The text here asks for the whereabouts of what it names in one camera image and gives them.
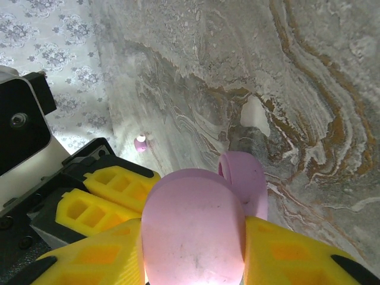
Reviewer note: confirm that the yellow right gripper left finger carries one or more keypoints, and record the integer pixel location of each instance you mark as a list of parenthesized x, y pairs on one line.
[(98, 258)]

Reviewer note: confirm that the pink earbud charging case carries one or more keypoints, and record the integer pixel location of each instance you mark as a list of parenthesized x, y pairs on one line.
[(193, 231)]

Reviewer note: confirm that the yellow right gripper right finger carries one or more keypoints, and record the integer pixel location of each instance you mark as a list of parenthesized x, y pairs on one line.
[(291, 261)]

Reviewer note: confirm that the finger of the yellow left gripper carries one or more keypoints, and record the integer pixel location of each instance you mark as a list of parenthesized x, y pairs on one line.
[(139, 190), (118, 216)]

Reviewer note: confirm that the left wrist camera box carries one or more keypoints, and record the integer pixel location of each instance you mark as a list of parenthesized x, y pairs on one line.
[(23, 118)]

